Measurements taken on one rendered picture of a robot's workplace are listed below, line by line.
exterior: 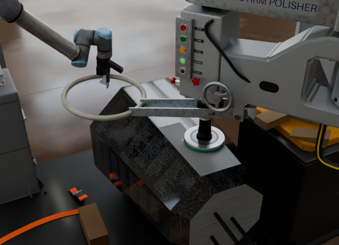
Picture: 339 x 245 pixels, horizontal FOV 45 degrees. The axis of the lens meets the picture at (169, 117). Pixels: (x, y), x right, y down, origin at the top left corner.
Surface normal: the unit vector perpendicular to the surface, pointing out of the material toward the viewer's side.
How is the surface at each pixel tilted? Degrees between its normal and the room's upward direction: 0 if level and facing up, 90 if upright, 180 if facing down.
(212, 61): 90
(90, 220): 0
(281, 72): 90
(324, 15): 90
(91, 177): 0
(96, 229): 0
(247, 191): 90
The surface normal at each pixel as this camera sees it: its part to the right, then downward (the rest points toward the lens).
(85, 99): 0.00, -0.84
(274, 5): -0.49, 0.47
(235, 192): 0.41, 0.49
